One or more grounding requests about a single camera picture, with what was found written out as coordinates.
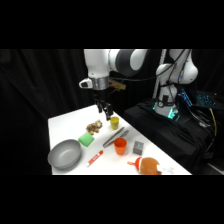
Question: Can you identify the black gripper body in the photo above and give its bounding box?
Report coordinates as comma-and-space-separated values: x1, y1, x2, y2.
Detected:
93, 88, 109, 106

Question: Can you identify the red pen with white label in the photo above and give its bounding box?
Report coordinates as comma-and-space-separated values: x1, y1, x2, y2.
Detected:
85, 150, 104, 168

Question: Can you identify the grey blue pen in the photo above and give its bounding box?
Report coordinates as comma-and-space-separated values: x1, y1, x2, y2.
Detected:
102, 126, 130, 149

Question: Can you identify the yellow cup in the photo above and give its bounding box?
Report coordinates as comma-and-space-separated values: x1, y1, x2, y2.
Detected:
110, 116, 120, 131

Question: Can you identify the small brown plush animal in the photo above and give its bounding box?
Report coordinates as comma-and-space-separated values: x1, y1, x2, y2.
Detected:
85, 119, 104, 136

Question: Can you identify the green sponge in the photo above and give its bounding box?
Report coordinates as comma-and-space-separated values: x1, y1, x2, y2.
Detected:
77, 131, 95, 148

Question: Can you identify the orange cup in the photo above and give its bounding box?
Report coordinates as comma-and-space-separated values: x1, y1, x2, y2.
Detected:
113, 137, 128, 156

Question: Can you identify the small grey box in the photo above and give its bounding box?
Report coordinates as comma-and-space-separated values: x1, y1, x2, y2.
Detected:
132, 140, 146, 156

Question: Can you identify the grey bowl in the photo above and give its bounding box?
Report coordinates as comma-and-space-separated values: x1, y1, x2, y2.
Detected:
47, 138, 83, 170

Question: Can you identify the orange and white plush toy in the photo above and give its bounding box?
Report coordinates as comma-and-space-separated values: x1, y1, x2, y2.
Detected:
127, 156, 175, 176

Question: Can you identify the black cloth covered stand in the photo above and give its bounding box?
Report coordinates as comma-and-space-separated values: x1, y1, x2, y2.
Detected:
123, 99, 216, 176

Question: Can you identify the blue lit keyboard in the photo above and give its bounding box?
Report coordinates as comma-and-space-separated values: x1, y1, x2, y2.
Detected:
195, 90, 224, 110

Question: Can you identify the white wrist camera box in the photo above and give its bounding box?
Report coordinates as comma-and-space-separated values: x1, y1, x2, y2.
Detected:
78, 77, 93, 90

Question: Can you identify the tan wrist mount bracket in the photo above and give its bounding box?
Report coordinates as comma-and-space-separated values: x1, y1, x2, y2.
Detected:
110, 79, 127, 92

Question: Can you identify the blue cable bundle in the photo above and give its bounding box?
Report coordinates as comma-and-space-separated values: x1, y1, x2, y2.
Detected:
178, 88, 194, 108

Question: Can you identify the yellow cable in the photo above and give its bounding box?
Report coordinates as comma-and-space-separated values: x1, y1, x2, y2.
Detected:
209, 107, 218, 138

